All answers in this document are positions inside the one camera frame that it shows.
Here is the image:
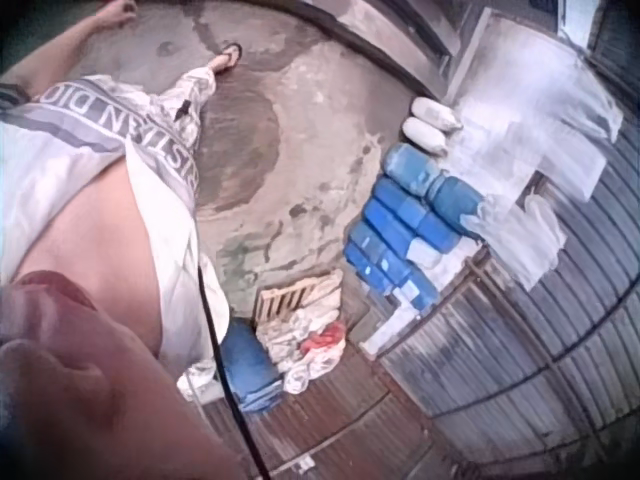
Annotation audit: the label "person's right hand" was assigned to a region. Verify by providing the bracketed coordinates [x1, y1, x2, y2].
[93, 0, 138, 29]

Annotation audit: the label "person's legs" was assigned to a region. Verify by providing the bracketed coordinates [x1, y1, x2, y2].
[87, 42, 245, 166]

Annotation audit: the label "white filled sack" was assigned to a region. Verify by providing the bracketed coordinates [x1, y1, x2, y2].
[409, 96, 465, 134]
[402, 117, 450, 156]

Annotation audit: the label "wooden slat pallet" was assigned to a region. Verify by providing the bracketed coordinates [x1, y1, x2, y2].
[255, 278, 321, 326]

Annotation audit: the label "row of blue jerrycans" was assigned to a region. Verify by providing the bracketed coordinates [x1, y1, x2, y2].
[343, 142, 489, 314]

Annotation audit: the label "blue plastic barrel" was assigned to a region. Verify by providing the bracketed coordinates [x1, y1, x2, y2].
[219, 322, 284, 415]

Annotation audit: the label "white plastic jerrycan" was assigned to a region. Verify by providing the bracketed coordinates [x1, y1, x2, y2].
[405, 234, 464, 274]
[360, 294, 426, 359]

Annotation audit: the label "translucent white plastic sheets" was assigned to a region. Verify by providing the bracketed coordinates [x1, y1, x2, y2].
[444, 9, 626, 241]

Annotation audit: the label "hanging white plastic bags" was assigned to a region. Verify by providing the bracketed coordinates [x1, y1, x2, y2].
[499, 193, 569, 294]

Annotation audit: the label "black curved hose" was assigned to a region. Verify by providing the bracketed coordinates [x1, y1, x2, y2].
[292, 0, 454, 104]

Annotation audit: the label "black hanging cable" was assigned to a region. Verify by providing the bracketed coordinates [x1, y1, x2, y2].
[197, 264, 269, 480]

